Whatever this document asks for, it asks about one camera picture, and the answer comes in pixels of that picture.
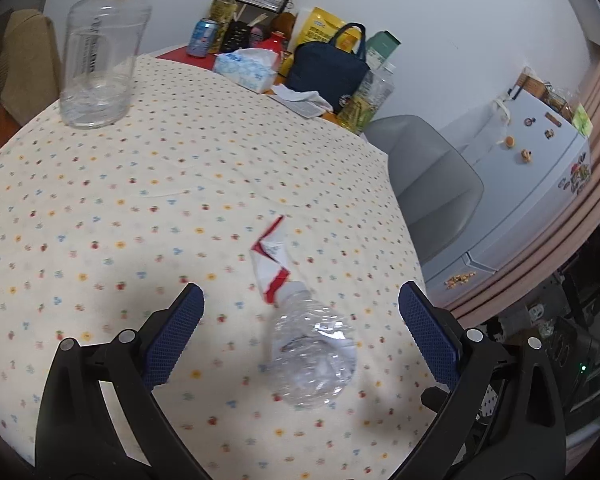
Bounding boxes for crushed clear plastic bottle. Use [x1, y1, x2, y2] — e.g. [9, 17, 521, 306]
[266, 282, 356, 410]

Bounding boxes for red torn snack wrapper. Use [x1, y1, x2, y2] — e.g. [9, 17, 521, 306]
[250, 216, 290, 304]

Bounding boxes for floral cream tablecloth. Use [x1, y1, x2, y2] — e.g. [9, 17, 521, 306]
[0, 56, 431, 479]

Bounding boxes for grey upholstered chair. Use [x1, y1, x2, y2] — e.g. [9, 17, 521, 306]
[364, 115, 484, 263]

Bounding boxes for white refrigerator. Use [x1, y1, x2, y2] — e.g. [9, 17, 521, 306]
[422, 74, 592, 307]

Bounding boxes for tall bottle with green label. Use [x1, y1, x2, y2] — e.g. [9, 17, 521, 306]
[337, 62, 396, 133]

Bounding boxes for white papers on table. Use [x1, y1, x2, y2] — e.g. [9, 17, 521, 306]
[270, 84, 332, 119]

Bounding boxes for blue white tissue box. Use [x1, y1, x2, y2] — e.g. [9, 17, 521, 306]
[212, 48, 280, 93]

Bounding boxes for navy blue lunch bag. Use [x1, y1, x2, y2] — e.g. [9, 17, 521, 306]
[286, 23, 370, 114]

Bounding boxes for brown wooden chair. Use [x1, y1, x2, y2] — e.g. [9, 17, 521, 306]
[0, 9, 60, 148]

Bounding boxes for green tall box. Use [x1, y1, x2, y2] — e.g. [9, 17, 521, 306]
[365, 30, 401, 70]

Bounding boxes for blue drink can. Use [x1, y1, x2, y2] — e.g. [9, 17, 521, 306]
[186, 18, 219, 58]

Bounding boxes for red white ceramic jar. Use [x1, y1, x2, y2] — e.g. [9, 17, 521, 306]
[256, 30, 287, 72]

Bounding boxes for large clear water jug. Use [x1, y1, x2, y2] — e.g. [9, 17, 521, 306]
[59, 0, 151, 129]

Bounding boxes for yellow jar with lid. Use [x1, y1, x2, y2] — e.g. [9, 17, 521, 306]
[209, 0, 237, 54]

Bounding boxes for yellow snack bag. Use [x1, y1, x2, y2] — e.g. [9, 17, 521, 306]
[289, 6, 361, 52]

